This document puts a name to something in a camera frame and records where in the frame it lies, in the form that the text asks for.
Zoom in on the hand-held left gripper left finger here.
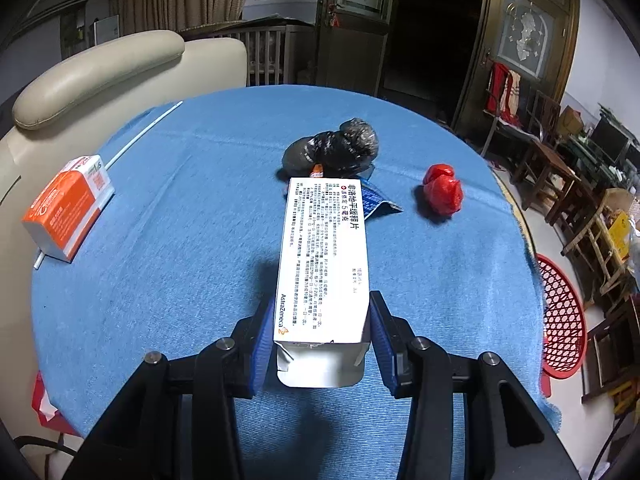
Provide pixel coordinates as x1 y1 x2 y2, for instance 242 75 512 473
65 297 276 480

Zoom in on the blue foil packet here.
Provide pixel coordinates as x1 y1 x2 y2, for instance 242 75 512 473
362 165 403 221

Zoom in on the red plastic bag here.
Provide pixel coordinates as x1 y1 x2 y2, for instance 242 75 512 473
422 162 463 218

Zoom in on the wooden door with glass panel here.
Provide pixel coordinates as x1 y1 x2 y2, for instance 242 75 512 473
482 0 581 106
316 0 403 86

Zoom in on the orange tissue pack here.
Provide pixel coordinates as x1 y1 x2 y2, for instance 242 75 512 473
21 155 116 263

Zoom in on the black cable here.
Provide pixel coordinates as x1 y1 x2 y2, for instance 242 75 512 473
12 434 83 458

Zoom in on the beige leather sofa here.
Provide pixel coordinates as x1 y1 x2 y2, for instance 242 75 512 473
0 30 248 480

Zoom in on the white board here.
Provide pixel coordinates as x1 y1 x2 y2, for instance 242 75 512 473
92 14 121 46

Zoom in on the dark wooden furniture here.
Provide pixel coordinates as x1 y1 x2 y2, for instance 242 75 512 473
582 295 640 411

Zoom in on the yellow box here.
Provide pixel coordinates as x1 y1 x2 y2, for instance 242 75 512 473
607 210 633 256

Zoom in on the dark wooden chair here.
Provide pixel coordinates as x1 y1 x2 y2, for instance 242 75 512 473
527 90 563 146

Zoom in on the blue tablecloth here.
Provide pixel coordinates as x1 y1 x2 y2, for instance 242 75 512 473
31 85 561 480

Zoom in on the black plastic bag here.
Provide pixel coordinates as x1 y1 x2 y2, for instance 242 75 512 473
281 117 379 173

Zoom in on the small cardboard box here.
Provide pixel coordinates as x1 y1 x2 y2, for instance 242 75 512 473
557 105 583 136

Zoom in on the metal frame chair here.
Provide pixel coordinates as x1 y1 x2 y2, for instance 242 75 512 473
480 62 543 161

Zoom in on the dark wooden stool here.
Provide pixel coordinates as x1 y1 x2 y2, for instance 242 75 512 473
510 137 581 211

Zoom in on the white medicine box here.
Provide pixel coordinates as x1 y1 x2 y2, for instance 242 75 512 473
270 176 372 389

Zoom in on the thin white plastic rod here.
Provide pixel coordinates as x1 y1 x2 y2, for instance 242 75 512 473
34 101 183 268

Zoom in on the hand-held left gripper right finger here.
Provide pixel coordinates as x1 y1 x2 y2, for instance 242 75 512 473
369 290 583 480

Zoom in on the black monitor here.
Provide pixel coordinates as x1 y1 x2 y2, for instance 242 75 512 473
592 112 633 161

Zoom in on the bamboo chair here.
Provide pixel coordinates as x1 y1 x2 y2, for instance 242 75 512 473
560 187 640 306

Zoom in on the small red and white object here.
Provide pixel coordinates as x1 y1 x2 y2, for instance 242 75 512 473
31 370 68 433

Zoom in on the wooden crib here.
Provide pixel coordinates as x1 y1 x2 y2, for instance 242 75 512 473
180 12 318 88

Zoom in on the red mesh basket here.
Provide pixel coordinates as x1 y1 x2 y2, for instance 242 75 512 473
535 254 587 396

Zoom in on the red striped cloth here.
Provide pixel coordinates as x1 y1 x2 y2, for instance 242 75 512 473
487 62 521 123

